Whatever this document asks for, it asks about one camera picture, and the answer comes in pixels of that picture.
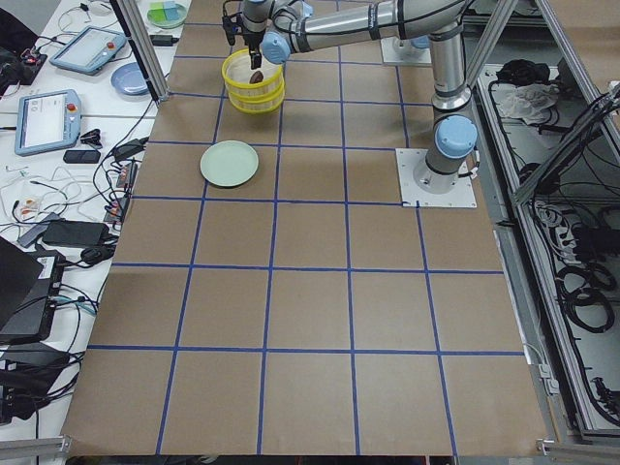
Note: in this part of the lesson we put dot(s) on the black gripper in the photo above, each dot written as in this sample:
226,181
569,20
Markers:
253,40

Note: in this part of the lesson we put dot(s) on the brown steamed bun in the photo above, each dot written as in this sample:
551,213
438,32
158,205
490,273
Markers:
256,77

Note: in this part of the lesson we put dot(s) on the yellow steamer basket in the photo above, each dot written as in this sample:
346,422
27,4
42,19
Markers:
250,84
259,104

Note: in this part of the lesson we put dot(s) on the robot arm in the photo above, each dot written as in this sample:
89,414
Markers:
413,33

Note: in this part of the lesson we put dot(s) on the green bowl with blocks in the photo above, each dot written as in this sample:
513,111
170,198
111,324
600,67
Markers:
166,14

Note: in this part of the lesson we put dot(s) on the green plate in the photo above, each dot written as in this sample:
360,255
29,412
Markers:
229,163

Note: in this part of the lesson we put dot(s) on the blue plate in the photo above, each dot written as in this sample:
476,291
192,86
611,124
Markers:
128,80

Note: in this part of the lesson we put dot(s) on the teach pendant far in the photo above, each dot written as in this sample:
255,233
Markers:
89,51

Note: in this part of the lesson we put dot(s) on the teach pendant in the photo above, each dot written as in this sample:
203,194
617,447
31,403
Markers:
89,51
47,122

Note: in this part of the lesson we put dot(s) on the teach pendant near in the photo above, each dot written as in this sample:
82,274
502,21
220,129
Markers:
47,122

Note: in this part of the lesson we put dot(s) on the black power brick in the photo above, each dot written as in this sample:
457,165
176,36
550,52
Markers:
74,233

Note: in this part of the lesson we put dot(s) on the black laptop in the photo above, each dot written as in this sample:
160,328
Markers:
30,281

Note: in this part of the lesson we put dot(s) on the aluminium frame post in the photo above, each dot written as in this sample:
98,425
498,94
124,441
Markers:
128,15

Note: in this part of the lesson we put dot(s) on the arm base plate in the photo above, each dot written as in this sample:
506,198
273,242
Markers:
422,187
411,52

